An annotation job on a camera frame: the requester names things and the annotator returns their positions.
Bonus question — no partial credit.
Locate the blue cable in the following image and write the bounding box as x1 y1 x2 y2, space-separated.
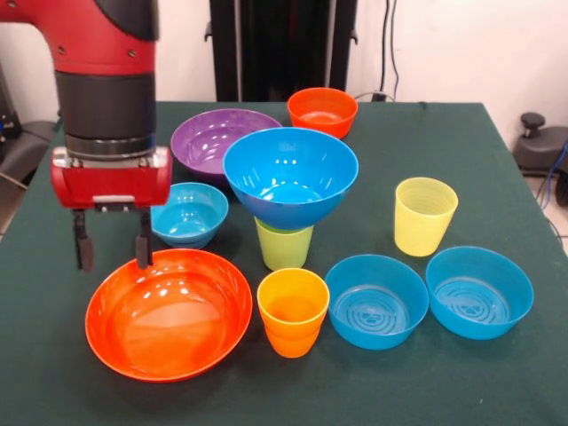
539 139 568 209

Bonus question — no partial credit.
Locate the grey cable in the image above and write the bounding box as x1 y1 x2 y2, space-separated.
0 170 28 192

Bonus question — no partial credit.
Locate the green cup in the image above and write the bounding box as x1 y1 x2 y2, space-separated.
254 216 315 272

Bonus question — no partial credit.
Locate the orange cup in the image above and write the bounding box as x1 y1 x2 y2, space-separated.
256 267 331 359

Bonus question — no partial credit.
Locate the blue ring-patterned bowl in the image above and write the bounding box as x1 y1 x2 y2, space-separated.
324 254 430 351
425 246 535 342

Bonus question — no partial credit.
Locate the yellow cup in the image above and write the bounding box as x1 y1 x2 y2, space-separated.
394 177 460 257

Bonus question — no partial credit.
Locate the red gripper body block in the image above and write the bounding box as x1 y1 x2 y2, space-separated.
49 146 174 215

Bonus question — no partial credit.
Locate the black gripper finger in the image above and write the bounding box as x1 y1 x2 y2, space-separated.
72 208 96 273
134 207 154 271

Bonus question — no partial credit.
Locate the large orange bowl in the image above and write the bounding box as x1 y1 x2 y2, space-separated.
84 248 254 383

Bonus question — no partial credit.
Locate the small red-orange bowl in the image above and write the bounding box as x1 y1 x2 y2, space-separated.
286 87 359 139

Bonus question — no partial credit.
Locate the dark green table cloth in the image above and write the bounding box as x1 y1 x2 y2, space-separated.
0 100 568 426

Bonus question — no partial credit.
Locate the black pedestal foot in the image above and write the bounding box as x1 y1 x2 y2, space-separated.
513 112 568 178
0 119 59 187

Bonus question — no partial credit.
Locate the small light blue bowl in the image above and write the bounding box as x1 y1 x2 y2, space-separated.
150 181 230 249

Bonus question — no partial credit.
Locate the purple bowl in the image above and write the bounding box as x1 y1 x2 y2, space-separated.
170 108 284 185

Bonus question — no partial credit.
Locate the large deep blue bowl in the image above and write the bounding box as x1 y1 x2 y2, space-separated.
222 126 359 231

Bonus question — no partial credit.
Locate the black equipment box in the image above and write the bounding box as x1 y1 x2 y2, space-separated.
0 61 22 154

